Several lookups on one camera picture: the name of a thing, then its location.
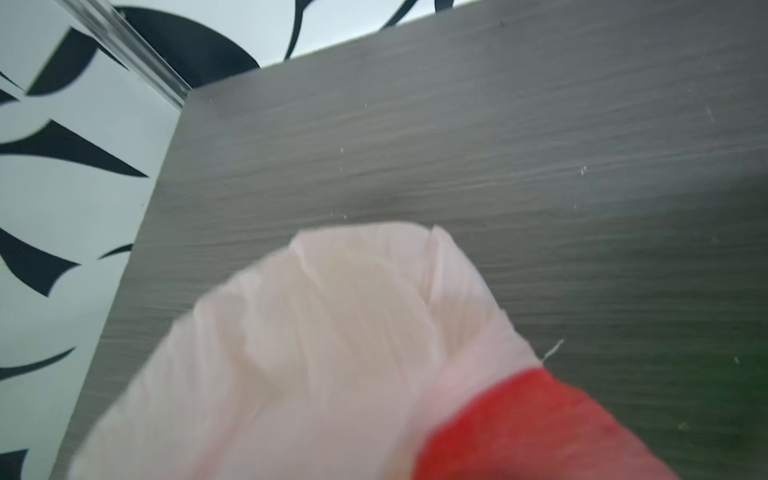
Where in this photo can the pink plastic bag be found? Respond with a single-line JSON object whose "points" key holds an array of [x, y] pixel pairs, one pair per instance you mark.
{"points": [[356, 352]]}

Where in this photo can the aluminium frame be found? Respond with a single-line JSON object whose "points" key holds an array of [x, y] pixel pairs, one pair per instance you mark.
{"points": [[119, 37]]}

